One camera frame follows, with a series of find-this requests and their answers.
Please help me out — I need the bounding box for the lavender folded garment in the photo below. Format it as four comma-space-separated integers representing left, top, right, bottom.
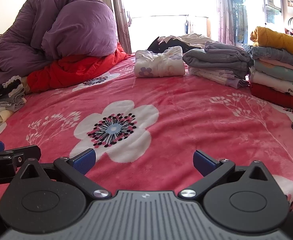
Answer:
204, 41, 252, 59

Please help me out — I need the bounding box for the white floral folded pajama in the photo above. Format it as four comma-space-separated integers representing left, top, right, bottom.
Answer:
134, 46, 186, 78

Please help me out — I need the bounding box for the mustard yellow sweater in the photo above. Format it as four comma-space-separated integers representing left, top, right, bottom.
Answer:
250, 26, 293, 57

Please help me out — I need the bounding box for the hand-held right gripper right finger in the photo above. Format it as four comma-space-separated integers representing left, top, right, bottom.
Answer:
178, 150, 271, 201

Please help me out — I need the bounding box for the white lilac striped folded garment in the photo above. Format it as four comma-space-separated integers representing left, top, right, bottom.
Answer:
188, 66, 250, 89

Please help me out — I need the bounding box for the grey fleece folded garment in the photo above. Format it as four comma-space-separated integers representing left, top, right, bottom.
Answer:
183, 48, 253, 72

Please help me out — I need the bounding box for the pink floral blanket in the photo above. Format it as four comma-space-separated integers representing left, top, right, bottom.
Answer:
0, 51, 293, 220

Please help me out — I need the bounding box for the dark blue hanging banner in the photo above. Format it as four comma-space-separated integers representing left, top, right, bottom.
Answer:
228, 0, 249, 46

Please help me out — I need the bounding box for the pink patterned curtain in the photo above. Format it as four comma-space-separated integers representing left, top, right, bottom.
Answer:
211, 0, 237, 45
80, 0, 132, 53

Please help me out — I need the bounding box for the pale mint folded garment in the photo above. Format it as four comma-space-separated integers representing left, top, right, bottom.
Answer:
251, 59, 293, 82

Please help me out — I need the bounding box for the purple duvet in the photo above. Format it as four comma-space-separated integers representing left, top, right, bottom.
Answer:
0, 0, 119, 80

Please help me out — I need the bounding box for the grey black ruffled garment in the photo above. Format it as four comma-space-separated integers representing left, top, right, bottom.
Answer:
0, 76, 27, 112

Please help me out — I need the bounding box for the grey-blue denim folded garment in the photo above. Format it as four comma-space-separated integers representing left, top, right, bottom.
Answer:
246, 44, 293, 73

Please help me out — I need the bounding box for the red quilt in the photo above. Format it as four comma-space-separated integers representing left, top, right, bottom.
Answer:
27, 42, 129, 95

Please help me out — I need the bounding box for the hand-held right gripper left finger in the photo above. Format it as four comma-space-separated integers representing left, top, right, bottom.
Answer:
18, 148, 112, 199

